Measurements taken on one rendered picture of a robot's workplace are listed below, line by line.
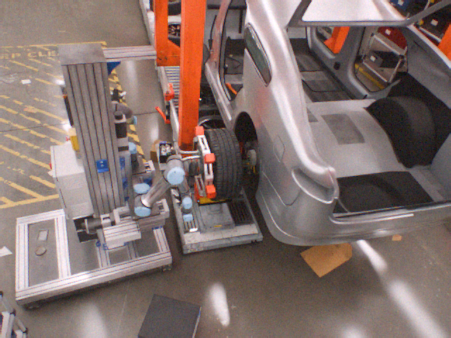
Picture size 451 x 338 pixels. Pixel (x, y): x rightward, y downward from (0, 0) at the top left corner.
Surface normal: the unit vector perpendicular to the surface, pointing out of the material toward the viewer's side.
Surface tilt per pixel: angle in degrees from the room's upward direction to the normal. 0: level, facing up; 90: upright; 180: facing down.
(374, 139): 22
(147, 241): 0
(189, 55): 90
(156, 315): 0
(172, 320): 0
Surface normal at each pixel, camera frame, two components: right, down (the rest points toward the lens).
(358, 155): 0.20, -0.40
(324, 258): 0.14, -0.70
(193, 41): 0.26, 0.70
